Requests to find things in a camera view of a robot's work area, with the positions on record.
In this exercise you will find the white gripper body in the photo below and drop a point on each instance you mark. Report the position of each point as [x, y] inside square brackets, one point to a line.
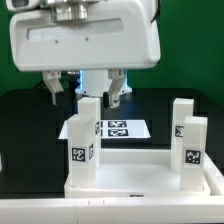
[68, 35]

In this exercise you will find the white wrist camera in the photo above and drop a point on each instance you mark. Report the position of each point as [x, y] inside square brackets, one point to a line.
[22, 5]

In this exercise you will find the white L-shaped fence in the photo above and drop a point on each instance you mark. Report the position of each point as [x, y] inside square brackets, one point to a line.
[123, 210]

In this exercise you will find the white marker sheet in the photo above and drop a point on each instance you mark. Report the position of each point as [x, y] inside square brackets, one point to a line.
[124, 129]

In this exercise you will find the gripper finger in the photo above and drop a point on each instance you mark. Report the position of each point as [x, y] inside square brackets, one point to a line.
[111, 98]
[51, 80]

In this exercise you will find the white desk tabletop tray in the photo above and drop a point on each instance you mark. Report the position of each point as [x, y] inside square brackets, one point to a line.
[134, 173]

